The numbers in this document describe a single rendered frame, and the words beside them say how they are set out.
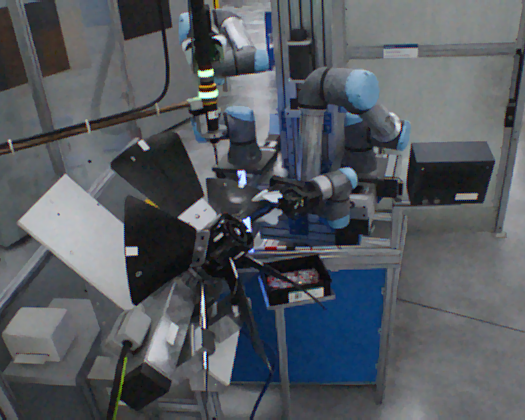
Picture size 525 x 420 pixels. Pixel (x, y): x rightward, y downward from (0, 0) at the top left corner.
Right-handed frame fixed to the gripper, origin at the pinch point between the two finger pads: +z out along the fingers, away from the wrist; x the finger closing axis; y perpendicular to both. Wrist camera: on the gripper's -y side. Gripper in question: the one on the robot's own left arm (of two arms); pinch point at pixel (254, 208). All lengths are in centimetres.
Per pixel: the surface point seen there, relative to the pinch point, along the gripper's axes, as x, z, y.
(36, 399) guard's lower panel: 59, 79, -18
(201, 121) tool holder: -32.4, 14.8, 1.8
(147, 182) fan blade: -16.7, 28.8, -4.8
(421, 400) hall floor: 115, -66, 32
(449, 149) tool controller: -8, -65, 17
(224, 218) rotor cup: -9.9, 15.6, 11.9
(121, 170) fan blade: -20.3, 34.0, -8.7
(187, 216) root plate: -8.8, 22.5, 4.3
